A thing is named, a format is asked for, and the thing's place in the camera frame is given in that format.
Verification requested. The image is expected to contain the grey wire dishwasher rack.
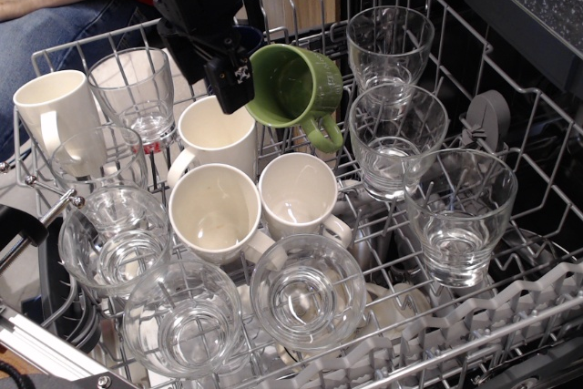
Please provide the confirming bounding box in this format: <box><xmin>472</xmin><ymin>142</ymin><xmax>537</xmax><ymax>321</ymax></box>
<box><xmin>12</xmin><ymin>0</ymin><xmax>583</xmax><ymax>389</ymax></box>

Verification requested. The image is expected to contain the white mug centre back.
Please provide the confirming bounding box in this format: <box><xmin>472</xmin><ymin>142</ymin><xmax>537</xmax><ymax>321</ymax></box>
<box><xmin>167</xmin><ymin>96</ymin><xmax>258</xmax><ymax>188</ymax></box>

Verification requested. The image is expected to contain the clear glass right front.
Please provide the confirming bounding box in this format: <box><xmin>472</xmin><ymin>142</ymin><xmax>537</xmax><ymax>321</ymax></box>
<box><xmin>403</xmin><ymin>148</ymin><xmax>518</xmax><ymax>288</ymax></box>

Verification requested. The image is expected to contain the clear glass bottom centre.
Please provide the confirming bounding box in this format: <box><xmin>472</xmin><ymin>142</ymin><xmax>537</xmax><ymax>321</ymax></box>
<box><xmin>250</xmin><ymin>234</ymin><xmax>366</xmax><ymax>353</ymax></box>

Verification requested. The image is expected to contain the green ceramic mug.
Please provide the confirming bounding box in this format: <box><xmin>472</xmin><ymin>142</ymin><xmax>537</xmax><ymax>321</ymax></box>
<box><xmin>246</xmin><ymin>44</ymin><xmax>343</xmax><ymax>153</ymax></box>

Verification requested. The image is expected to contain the clear glass back right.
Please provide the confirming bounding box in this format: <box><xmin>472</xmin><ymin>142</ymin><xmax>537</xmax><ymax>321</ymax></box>
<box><xmin>346</xmin><ymin>5</ymin><xmax>435</xmax><ymax>92</ymax></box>

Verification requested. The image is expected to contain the small white mug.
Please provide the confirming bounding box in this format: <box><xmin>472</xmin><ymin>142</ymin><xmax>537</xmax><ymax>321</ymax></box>
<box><xmin>258</xmin><ymin>153</ymin><xmax>352</xmax><ymax>247</ymax></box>

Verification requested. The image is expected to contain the blue jeans leg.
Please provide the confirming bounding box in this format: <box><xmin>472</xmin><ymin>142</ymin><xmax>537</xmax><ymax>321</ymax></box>
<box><xmin>1</xmin><ymin>0</ymin><xmax>159</xmax><ymax>160</ymax></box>

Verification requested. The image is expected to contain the dark speckled countertop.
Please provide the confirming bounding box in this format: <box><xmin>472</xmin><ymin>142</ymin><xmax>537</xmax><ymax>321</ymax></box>
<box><xmin>465</xmin><ymin>0</ymin><xmax>582</xmax><ymax>97</ymax></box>

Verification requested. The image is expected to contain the clear glass left middle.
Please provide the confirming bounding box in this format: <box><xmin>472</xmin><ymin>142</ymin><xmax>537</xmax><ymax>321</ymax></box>
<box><xmin>49</xmin><ymin>125</ymin><xmax>148</xmax><ymax>198</ymax></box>

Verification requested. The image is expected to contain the clear glass back left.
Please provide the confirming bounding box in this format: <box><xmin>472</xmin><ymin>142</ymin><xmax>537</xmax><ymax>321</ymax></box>
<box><xmin>87</xmin><ymin>47</ymin><xmax>176</xmax><ymax>152</ymax></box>

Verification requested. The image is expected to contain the tall white mug left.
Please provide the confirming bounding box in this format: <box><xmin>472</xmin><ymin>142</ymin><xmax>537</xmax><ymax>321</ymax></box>
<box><xmin>13</xmin><ymin>70</ymin><xmax>106</xmax><ymax>178</ymax></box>

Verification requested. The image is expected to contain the white mug centre front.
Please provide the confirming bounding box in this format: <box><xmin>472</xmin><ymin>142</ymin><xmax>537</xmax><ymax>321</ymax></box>
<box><xmin>169</xmin><ymin>164</ymin><xmax>275</xmax><ymax>265</ymax></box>

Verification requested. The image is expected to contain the dark blue mug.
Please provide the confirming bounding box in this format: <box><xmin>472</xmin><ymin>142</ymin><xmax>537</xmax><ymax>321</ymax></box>
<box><xmin>234</xmin><ymin>25</ymin><xmax>266</xmax><ymax>56</ymax></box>

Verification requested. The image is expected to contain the clear glass left front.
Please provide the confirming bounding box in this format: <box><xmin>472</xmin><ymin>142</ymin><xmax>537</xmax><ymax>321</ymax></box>
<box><xmin>58</xmin><ymin>186</ymin><xmax>172</xmax><ymax>298</ymax></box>

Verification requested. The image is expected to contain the grey plastic rack clip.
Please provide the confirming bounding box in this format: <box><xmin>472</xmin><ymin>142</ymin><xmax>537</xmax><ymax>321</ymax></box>
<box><xmin>461</xmin><ymin>90</ymin><xmax>511</xmax><ymax>152</ymax></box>

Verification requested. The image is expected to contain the clear glass bottom left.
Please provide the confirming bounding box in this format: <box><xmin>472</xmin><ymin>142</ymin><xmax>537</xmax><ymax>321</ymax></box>
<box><xmin>122</xmin><ymin>261</ymin><xmax>242</xmax><ymax>379</ymax></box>

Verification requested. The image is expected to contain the black clamp with metal screw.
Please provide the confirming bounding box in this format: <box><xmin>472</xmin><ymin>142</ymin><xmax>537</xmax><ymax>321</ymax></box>
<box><xmin>1</xmin><ymin>175</ymin><xmax>86</xmax><ymax>272</ymax></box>

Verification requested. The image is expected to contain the clear glass right middle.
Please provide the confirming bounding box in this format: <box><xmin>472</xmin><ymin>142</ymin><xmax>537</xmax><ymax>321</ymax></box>
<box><xmin>348</xmin><ymin>82</ymin><xmax>449</xmax><ymax>201</ymax></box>

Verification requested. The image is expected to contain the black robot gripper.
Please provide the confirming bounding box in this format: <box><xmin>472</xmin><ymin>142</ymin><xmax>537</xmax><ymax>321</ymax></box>
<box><xmin>154</xmin><ymin>0</ymin><xmax>254</xmax><ymax>114</ymax></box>

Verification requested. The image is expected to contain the clear glass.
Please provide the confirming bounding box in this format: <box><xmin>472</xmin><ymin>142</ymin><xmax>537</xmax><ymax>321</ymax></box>
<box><xmin>87</xmin><ymin>47</ymin><xmax>176</xmax><ymax>152</ymax></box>
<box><xmin>348</xmin><ymin>82</ymin><xmax>449</xmax><ymax>201</ymax></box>
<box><xmin>403</xmin><ymin>148</ymin><xmax>518</xmax><ymax>288</ymax></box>
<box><xmin>250</xmin><ymin>234</ymin><xmax>366</xmax><ymax>353</ymax></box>
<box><xmin>122</xmin><ymin>261</ymin><xmax>242</xmax><ymax>379</ymax></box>
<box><xmin>346</xmin><ymin>5</ymin><xmax>435</xmax><ymax>92</ymax></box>
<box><xmin>58</xmin><ymin>186</ymin><xmax>172</xmax><ymax>298</ymax></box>
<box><xmin>49</xmin><ymin>125</ymin><xmax>148</xmax><ymax>198</ymax></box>

